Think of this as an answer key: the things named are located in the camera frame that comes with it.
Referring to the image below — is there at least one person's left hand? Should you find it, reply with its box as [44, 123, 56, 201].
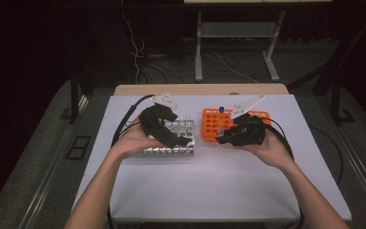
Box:
[111, 116, 165, 160]

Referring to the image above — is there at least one orange test tube rack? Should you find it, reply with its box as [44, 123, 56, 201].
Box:
[201, 108, 272, 142]

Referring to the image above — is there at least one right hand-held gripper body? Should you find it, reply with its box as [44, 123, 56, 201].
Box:
[230, 94, 267, 147]

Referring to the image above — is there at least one black floor cable bundle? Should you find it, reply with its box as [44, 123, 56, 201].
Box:
[139, 51, 198, 84]

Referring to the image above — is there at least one black stand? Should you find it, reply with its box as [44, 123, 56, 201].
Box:
[287, 12, 366, 127]

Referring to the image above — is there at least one wooden table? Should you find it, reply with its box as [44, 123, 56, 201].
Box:
[113, 83, 290, 96]

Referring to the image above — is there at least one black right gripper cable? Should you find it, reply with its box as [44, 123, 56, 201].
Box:
[260, 116, 305, 229]

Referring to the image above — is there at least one thin black floor cable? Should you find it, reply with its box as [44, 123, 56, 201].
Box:
[309, 125, 345, 185]

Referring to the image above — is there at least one person's right hand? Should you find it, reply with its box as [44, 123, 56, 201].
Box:
[238, 127, 298, 170]

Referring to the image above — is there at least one clear test tube rack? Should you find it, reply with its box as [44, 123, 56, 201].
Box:
[122, 118, 196, 157]

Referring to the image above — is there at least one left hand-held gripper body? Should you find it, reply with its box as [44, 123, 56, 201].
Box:
[138, 93, 179, 141]

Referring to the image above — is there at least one white metal stand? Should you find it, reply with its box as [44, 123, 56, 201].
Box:
[193, 10, 281, 83]

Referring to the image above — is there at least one thin white cable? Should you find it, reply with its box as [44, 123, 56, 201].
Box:
[120, 0, 141, 84]

